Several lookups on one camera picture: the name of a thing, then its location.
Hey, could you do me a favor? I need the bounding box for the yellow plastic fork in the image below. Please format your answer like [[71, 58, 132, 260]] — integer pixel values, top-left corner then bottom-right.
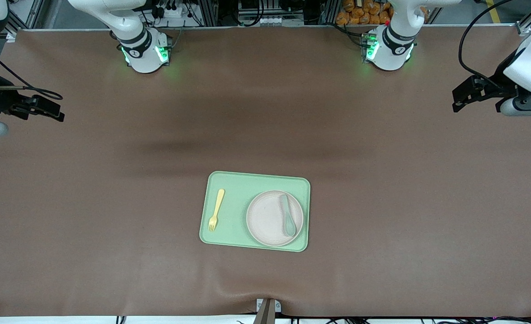
[[208, 189, 226, 233]]

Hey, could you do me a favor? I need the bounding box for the sage green plastic spoon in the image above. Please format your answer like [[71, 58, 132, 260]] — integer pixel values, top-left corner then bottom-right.
[[280, 194, 297, 238]]

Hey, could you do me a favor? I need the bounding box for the beige round plate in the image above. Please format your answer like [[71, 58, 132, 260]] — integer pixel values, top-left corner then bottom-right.
[[246, 190, 304, 248]]

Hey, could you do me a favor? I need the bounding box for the grey metal clamp plate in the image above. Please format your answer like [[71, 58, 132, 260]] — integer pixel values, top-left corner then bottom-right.
[[256, 298, 282, 314]]

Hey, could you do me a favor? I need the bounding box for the brown table cover mat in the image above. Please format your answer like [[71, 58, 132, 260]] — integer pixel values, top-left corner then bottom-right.
[[0, 26, 531, 318]]

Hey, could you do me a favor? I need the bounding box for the orange snack packets pile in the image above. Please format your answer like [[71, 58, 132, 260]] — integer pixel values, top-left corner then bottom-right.
[[336, 0, 393, 26]]

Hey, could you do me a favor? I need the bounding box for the white power strip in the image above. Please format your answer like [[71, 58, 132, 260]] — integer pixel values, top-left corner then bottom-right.
[[155, 4, 190, 19]]

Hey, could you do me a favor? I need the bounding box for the light green rectangular tray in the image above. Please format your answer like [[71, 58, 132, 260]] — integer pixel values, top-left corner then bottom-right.
[[199, 171, 311, 252]]

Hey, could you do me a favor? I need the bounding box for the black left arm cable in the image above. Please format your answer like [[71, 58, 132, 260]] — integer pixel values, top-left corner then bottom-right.
[[458, 0, 516, 84]]

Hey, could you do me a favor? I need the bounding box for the aluminium frame post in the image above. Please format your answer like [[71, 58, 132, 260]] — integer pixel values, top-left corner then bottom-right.
[[322, 0, 338, 26], [200, 0, 217, 27]]

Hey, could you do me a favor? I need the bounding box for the tan camera pole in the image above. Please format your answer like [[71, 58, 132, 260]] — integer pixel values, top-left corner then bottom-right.
[[253, 299, 277, 324]]

